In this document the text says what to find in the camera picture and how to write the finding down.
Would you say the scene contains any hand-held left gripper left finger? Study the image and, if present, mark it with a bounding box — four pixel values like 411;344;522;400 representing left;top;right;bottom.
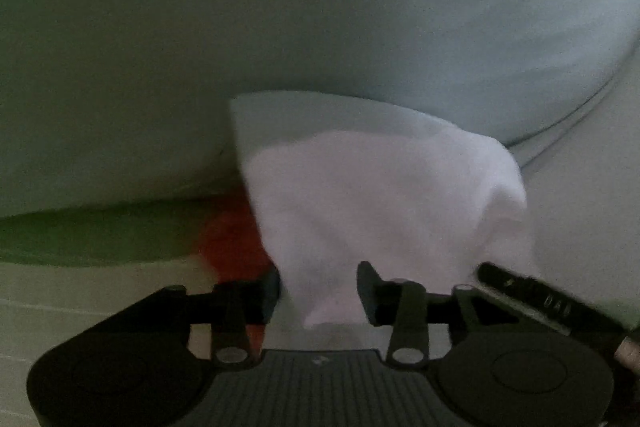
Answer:
127;266;282;365

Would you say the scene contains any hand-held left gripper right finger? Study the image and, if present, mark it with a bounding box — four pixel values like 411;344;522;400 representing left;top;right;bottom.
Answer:
356;260;507;369

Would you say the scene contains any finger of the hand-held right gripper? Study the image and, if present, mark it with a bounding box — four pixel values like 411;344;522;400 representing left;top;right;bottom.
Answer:
475;261;543;305

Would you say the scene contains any white shirt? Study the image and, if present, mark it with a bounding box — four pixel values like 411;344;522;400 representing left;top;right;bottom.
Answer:
229;92;532;332

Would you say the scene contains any red checked folded garment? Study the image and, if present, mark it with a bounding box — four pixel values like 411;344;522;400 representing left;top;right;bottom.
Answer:
196;196;281;354

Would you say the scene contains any green grid bed sheet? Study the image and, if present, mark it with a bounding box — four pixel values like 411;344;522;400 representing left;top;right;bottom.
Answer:
0;201;263;427

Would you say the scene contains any light blue printed quilt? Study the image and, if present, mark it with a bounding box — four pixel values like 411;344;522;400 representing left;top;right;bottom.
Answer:
0;0;640;308

